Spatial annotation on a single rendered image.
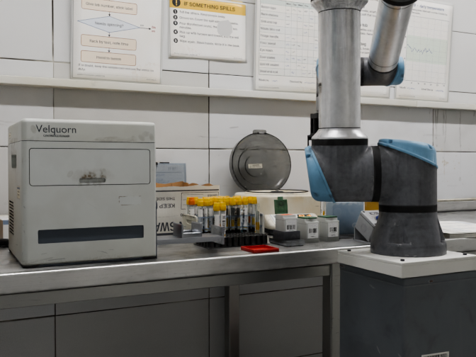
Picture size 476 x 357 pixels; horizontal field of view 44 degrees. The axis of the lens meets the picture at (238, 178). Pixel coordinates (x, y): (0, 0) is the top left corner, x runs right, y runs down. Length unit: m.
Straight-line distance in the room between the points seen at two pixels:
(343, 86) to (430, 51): 1.47
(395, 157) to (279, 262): 0.39
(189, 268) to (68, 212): 0.28
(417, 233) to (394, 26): 0.47
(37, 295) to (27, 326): 0.69
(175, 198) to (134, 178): 0.36
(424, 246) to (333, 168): 0.23
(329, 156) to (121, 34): 0.99
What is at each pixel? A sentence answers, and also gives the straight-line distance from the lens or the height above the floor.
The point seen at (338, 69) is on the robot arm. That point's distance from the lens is 1.21.
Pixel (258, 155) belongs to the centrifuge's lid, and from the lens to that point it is 2.09.
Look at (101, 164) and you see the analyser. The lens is 1.28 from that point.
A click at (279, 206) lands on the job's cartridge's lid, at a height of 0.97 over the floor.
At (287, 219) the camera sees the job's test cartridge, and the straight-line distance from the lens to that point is 1.52.
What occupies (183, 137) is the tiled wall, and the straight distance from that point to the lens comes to 2.02.
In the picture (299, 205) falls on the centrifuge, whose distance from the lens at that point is 1.80.
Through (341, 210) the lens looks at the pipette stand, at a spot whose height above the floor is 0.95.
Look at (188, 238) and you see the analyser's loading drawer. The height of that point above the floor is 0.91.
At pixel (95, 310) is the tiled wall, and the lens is 1.99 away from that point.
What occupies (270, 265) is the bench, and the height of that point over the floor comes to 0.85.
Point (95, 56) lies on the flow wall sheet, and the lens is 1.95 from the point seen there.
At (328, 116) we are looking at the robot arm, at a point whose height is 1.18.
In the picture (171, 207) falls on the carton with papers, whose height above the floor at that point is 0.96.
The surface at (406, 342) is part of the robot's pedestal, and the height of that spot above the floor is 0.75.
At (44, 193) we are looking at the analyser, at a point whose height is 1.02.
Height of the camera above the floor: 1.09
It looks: 2 degrees down
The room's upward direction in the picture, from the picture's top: straight up
